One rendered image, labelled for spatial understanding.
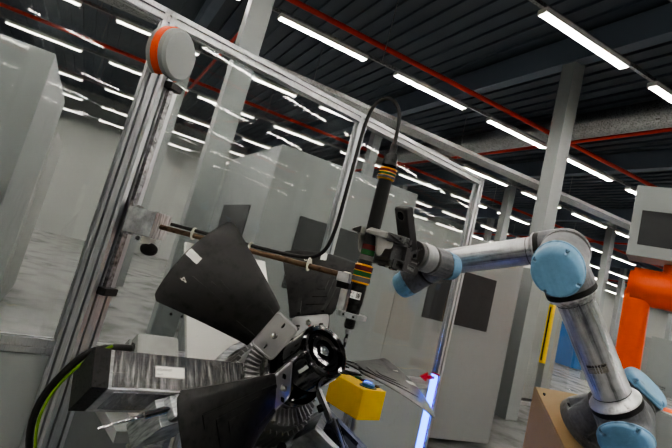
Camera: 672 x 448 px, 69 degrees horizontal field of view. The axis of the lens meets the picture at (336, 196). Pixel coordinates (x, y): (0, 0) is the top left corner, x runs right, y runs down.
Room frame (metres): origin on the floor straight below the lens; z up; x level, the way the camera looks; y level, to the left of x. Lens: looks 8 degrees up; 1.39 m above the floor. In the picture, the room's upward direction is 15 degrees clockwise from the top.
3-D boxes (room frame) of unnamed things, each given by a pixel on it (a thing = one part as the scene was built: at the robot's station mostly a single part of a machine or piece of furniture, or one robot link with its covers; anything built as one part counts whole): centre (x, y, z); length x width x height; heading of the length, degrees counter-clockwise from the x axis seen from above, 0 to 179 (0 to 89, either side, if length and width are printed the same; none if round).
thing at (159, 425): (1.02, 0.21, 1.03); 0.15 x 0.10 x 0.14; 37
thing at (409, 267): (1.24, -0.19, 1.47); 0.12 x 0.08 x 0.09; 127
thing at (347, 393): (1.63, -0.22, 1.02); 0.16 x 0.10 x 0.11; 37
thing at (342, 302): (1.18, -0.10, 1.34); 0.09 x 0.07 x 0.10; 72
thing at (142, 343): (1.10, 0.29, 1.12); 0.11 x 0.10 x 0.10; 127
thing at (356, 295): (1.18, -0.11, 1.50); 0.04 x 0.04 x 0.46
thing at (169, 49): (1.40, 0.58, 1.88); 0.17 x 0.15 x 0.16; 127
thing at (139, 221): (1.37, 0.49, 1.38); 0.10 x 0.07 x 0.08; 72
